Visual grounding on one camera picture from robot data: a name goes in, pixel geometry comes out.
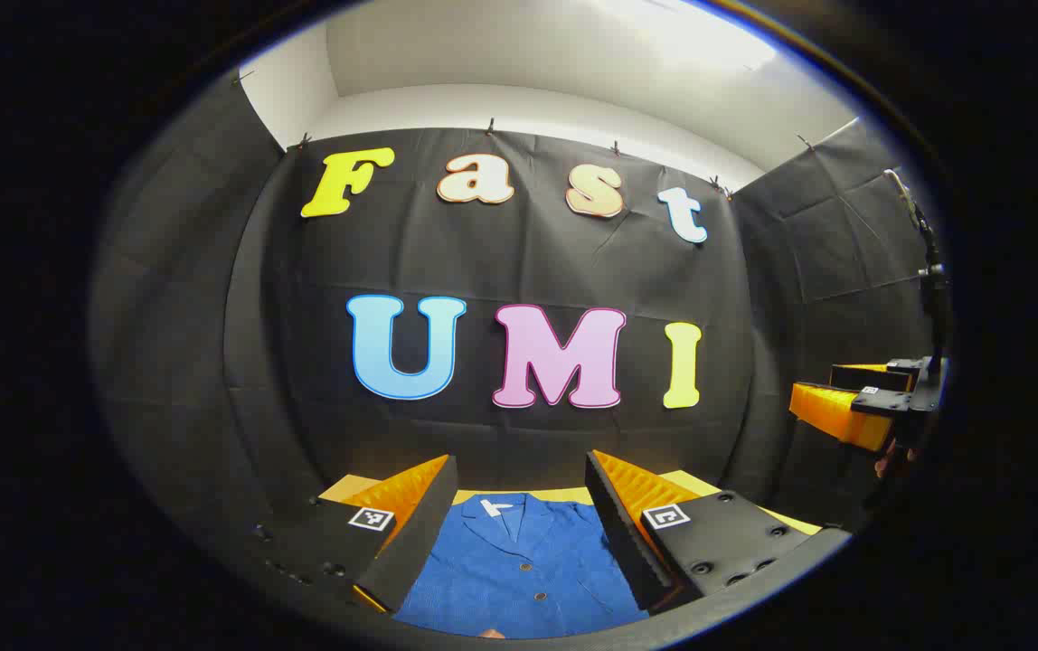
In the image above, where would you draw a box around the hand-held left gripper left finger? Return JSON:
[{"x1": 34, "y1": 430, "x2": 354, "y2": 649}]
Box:
[{"x1": 248, "y1": 454, "x2": 459, "y2": 616}]

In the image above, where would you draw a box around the blue button shirt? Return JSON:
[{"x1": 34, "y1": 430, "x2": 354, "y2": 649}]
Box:
[{"x1": 392, "y1": 493, "x2": 651, "y2": 640}]

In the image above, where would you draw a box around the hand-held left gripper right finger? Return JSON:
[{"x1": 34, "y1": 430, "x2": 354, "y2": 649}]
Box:
[{"x1": 584, "y1": 448, "x2": 854, "y2": 618}]

